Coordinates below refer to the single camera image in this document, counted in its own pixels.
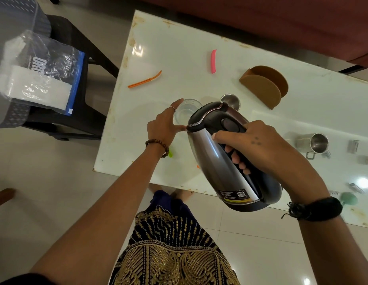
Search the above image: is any stainless steel mug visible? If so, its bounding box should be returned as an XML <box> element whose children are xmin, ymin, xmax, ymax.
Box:
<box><xmin>295</xmin><ymin>133</ymin><xmax>332</xmax><ymax>160</ymax></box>
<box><xmin>220</xmin><ymin>93</ymin><xmax>241</xmax><ymax>112</ymax></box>

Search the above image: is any brown beaded bracelet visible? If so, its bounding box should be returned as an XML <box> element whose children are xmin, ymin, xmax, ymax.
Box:
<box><xmin>145</xmin><ymin>139</ymin><xmax>170</xmax><ymax>159</ymax></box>

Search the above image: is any red fabric sofa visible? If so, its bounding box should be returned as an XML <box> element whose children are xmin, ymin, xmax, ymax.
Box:
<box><xmin>130</xmin><ymin>0</ymin><xmax>368</xmax><ymax>75</ymax></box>

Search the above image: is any clear plastic zip bag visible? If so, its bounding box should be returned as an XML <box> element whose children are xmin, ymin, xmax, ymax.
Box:
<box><xmin>0</xmin><ymin>29</ymin><xmax>86</xmax><ymax>116</ymax></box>

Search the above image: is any person's right hand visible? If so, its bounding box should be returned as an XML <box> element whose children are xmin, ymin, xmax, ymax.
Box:
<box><xmin>212</xmin><ymin>120</ymin><xmax>330</xmax><ymax>205</ymax></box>

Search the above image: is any person's right forearm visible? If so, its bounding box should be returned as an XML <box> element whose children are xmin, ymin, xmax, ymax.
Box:
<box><xmin>296</xmin><ymin>216</ymin><xmax>368</xmax><ymax>285</ymax></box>

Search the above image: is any black braided wristband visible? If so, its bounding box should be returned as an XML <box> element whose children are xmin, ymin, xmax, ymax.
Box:
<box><xmin>281</xmin><ymin>196</ymin><xmax>343</xmax><ymax>222</ymax></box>

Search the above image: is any white glossy table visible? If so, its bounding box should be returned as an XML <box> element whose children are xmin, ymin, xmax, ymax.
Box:
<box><xmin>93</xmin><ymin>9</ymin><xmax>368</xmax><ymax>230</ymax></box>

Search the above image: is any brown wooden chair leg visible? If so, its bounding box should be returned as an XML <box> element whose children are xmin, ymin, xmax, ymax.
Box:
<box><xmin>0</xmin><ymin>188</ymin><xmax>16</xmax><ymax>210</ymax></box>

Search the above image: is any green handheld fan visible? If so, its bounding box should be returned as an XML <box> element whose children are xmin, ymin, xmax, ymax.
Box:
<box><xmin>340</xmin><ymin>192</ymin><xmax>359</xmax><ymax>207</ymax></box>

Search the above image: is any brown napkin holder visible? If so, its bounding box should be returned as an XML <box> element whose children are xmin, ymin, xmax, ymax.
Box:
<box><xmin>239</xmin><ymin>65</ymin><xmax>289</xmax><ymax>110</ymax></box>

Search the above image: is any black shirt sleeve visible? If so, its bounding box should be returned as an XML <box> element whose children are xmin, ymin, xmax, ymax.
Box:
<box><xmin>0</xmin><ymin>273</ymin><xmax>57</xmax><ymax>285</ymax></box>

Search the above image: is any clear drinking glass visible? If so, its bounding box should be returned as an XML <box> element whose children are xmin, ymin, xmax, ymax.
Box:
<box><xmin>173</xmin><ymin>98</ymin><xmax>203</xmax><ymax>125</ymax></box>

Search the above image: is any thin orange bag sealing clip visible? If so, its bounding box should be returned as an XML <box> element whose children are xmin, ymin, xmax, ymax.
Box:
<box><xmin>127</xmin><ymin>70</ymin><xmax>163</xmax><ymax>89</ymax></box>

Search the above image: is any person's left hand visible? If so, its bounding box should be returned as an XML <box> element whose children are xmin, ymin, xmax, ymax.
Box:
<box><xmin>147</xmin><ymin>98</ymin><xmax>187</xmax><ymax>147</ymax></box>

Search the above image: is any person's left forearm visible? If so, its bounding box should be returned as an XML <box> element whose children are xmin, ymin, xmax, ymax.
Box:
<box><xmin>29</xmin><ymin>145</ymin><xmax>170</xmax><ymax>285</ymax></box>

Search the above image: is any person's right foot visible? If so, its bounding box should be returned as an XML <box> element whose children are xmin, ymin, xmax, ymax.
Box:
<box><xmin>171</xmin><ymin>189</ymin><xmax>193</xmax><ymax>202</ymax></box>

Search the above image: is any black plastic stool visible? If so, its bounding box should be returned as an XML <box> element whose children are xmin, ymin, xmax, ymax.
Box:
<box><xmin>22</xmin><ymin>14</ymin><xmax>120</xmax><ymax>141</ymax></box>

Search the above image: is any steel electric kettle black handle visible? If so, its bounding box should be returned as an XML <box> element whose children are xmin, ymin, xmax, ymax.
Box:
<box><xmin>186</xmin><ymin>101</ymin><xmax>283</xmax><ymax>212</ymax></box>

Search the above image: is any grey plastic basket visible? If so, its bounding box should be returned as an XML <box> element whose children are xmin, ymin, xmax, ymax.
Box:
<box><xmin>0</xmin><ymin>0</ymin><xmax>51</xmax><ymax>129</ymax></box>

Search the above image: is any dark gold patterned garment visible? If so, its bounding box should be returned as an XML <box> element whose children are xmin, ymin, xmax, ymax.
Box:
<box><xmin>109</xmin><ymin>190</ymin><xmax>241</xmax><ymax>285</ymax></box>

